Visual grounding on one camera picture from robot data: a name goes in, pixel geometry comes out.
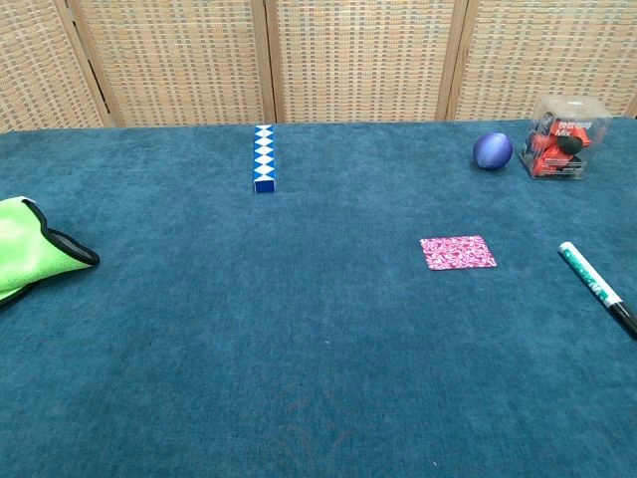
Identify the woven folding screen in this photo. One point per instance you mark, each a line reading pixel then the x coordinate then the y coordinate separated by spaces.
pixel 348 60

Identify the green white marker pen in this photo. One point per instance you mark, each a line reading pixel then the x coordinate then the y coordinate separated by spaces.
pixel 587 274

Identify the blue felt table mat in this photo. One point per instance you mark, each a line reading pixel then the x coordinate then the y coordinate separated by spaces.
pixel 199 348

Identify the green microfiber cloth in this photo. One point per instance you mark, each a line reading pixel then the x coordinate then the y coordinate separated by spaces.
pixel 30 244

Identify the blue purple ball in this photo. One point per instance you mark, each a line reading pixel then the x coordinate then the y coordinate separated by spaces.
pixel 492 152

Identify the pink patterned playing card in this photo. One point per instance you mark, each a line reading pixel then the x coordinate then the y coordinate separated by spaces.
pixel 458 254

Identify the blue white snake puzzle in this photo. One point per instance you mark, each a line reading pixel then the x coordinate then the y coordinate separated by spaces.
pixel 264 164

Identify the clear box with red items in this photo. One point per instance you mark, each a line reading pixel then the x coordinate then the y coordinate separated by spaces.
pixel 562 144

